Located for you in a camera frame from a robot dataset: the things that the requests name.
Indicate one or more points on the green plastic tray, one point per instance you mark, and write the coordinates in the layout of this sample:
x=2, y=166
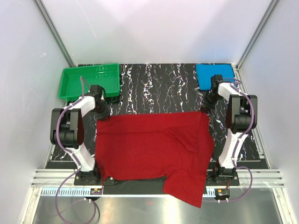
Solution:
x=105, y=75

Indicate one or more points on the right small connector board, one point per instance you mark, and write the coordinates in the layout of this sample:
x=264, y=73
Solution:
x=225, y=193

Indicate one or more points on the aluminium corner post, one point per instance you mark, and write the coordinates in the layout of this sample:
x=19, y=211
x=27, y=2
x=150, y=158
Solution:
x=51, y=27
x=263, y=22

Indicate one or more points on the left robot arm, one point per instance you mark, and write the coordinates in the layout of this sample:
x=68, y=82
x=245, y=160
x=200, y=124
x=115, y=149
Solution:
x=67, y=132

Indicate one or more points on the left aluminium corner post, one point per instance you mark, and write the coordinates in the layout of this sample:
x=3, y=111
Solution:
x=51, y=27

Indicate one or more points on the right aluminium corner post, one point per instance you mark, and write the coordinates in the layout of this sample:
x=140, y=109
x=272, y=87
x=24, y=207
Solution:
x=263, y=22

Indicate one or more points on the small connector board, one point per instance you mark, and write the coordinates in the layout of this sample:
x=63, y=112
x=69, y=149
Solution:
x=96, y=191
x=225, y=193

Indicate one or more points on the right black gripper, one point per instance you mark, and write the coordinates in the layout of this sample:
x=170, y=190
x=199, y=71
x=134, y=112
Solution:
x=206, y=107

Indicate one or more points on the folded blue t shirt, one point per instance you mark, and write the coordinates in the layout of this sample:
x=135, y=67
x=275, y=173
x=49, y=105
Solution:
x=206, y=71

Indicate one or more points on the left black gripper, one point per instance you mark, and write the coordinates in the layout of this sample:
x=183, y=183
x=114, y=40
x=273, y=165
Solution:
x=105, y=114

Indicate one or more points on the red t shirt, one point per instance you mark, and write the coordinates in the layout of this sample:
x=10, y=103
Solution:
x=177, y=146

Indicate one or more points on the left small connector board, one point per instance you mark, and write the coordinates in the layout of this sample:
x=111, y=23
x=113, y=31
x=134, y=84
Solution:
x=96, y=191

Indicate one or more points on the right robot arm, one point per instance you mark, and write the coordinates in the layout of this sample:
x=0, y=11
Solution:
x=241, y=118

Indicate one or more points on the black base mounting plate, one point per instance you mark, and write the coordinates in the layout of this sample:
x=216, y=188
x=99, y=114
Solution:
x=148, y=186

